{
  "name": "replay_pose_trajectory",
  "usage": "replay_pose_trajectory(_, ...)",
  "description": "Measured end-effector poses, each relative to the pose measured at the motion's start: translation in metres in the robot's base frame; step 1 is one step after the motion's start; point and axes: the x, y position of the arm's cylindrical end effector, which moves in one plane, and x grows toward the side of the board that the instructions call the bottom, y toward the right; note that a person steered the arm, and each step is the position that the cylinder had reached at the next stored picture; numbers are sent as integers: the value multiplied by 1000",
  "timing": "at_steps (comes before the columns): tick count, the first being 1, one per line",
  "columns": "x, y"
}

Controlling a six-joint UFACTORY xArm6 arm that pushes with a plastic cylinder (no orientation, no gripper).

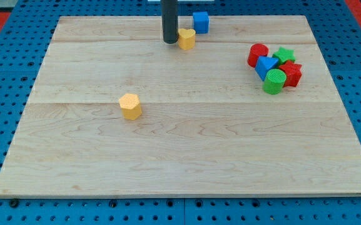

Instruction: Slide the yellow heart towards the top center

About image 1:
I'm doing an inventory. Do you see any red star block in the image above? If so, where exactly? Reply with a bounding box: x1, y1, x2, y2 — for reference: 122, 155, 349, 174
278, 60, 302, 87

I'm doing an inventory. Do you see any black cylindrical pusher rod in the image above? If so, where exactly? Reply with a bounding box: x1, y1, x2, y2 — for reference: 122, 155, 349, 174
160, 0, 178, 44

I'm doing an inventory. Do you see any green cylinder block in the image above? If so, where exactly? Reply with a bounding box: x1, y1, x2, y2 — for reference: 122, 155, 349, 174
263, 69, 287, 95

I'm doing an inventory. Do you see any green star block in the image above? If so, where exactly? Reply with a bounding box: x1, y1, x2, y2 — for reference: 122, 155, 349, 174
272, 47, 296, 65

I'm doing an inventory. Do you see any red cylinder block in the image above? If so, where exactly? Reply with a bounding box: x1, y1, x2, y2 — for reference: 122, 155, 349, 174
247, 43, 269, 68

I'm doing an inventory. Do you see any blue cube block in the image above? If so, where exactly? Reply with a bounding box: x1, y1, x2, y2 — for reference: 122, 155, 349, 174
193, 11, 210, 34

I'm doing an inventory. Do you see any yellow hexagon block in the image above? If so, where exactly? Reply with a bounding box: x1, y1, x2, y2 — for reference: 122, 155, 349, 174
119, 93, 142, 120

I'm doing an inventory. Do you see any light wooden board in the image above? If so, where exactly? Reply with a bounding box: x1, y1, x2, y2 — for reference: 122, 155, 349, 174
0, 14, 361, 199

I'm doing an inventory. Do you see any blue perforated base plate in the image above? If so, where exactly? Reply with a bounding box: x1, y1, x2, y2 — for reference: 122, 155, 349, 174
0, 1, 361, 224

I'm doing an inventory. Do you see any yellow heart block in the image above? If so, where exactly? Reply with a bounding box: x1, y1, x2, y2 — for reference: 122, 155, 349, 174
178, 28, 196, 50

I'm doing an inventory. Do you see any blue triangle block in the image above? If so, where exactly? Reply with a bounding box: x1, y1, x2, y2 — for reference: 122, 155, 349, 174
255, 56, 279, 81

